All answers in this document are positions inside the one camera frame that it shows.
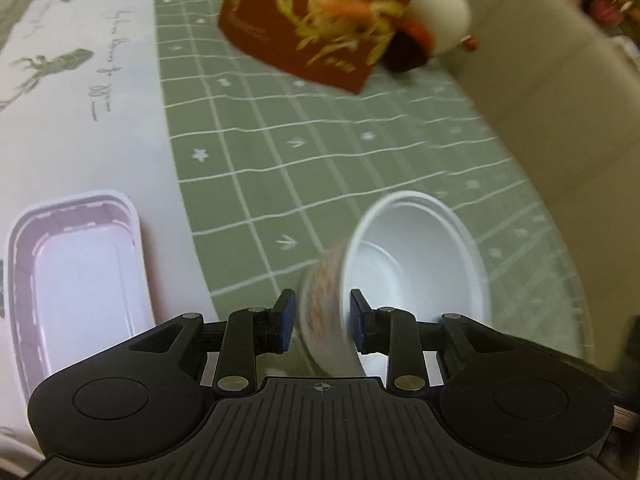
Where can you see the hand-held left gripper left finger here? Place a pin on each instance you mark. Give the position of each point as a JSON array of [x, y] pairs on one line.
[[286, 320]]

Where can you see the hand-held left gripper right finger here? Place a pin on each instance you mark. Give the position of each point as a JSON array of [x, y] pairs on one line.
[[358, 325]]

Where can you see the white paper bowl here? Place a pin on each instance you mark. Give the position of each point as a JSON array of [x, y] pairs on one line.
[[415, 280]]

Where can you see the pink rectangular tray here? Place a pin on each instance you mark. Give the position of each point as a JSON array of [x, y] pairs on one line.
[[75, 290]]

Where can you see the red snack bag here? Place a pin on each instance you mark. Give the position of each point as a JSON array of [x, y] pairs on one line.
[[320, 20]]

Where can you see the white egg-shaped toy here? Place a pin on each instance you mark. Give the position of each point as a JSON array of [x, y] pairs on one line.
[[445, 7]]

